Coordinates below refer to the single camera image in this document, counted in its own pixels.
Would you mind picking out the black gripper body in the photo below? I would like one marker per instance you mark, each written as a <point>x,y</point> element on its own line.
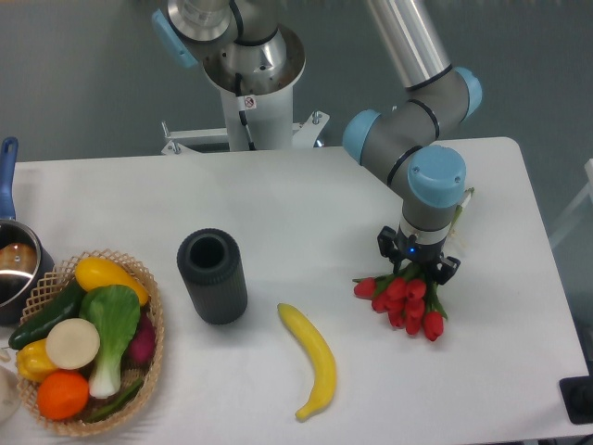
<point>409,248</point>

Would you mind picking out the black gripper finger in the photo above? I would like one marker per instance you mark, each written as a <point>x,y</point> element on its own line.
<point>443,269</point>
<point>387,244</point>

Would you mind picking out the red tulip bouquet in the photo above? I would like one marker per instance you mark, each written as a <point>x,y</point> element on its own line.
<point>408,298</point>

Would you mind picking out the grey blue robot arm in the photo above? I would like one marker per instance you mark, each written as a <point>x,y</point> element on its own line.
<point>400,148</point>

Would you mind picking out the yellow banana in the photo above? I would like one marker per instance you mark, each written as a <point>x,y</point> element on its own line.
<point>320,356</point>

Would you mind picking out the dark grey ribbed vase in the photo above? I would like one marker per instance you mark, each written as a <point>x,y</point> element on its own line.
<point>210,264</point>

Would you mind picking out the black device at table edge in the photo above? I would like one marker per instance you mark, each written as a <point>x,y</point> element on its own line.
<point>577,398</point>

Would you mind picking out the purple red beet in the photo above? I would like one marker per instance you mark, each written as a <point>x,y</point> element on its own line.
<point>142,347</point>

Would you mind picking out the green bok choy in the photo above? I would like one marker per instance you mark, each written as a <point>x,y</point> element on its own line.
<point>114,311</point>

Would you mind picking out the yellow squash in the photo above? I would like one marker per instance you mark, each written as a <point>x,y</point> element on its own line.
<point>94,272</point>

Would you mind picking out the green bean pod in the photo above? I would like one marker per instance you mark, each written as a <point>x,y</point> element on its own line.
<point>117,404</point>

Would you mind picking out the dark green cucumber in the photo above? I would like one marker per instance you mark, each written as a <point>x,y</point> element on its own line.
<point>64,306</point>

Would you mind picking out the white round radish slice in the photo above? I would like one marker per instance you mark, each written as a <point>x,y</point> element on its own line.
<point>72,344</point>

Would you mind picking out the woven wicker basket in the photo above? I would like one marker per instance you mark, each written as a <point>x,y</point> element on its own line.
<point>47,289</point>

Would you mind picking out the orange fruit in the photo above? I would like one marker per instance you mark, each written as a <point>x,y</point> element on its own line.
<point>62,395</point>

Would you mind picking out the yellow bell pepper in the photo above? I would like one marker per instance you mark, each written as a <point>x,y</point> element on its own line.
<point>33,363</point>

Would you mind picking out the white object at left edge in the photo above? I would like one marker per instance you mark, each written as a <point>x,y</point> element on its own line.
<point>9,393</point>

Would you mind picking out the white frame at right edge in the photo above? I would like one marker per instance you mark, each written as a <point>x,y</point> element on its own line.
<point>574,212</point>

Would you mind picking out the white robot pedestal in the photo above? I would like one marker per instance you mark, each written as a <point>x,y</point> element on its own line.
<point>256,84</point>

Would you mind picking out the blue handled saucepan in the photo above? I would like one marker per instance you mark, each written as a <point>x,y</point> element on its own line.
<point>24,260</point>

